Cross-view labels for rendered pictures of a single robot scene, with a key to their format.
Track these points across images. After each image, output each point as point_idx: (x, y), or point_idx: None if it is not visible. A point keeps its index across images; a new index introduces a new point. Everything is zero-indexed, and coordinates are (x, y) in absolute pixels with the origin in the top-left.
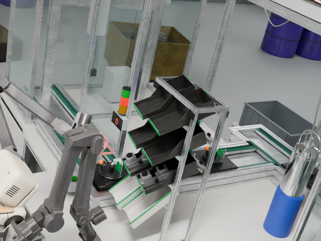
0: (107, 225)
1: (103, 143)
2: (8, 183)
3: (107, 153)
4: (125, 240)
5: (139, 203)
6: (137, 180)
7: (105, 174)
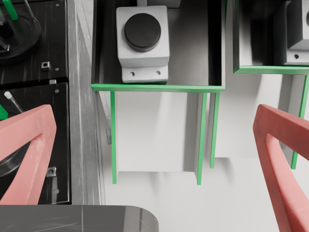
0: (169, 208)
1: (48, 164)
2: None
3: (297, 186)
4: (227, 179)
5: (218, 110)
6: (275, 69)
7: (3, 161)
